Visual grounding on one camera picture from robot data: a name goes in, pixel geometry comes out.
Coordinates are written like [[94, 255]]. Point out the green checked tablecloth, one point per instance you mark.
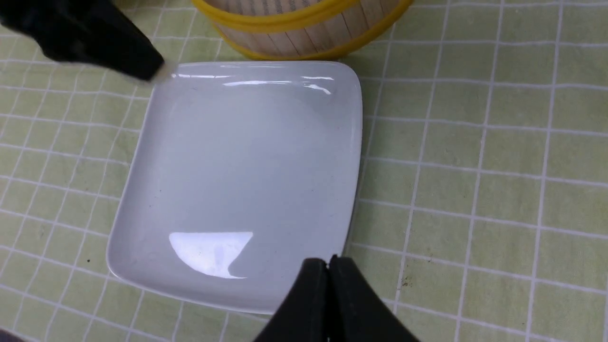
[[481, 217]]

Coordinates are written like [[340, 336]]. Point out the bamboo steamer basket yellow rim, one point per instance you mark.
[[300, 29]]

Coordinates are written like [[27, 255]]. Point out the white square plate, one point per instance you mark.
[[243, 169]]

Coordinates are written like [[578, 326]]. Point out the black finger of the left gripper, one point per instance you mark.
[[90, 32]]

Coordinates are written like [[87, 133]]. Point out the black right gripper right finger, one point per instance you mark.
[[356, 313]]

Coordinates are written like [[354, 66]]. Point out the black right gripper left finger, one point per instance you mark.
[[301, 317]]

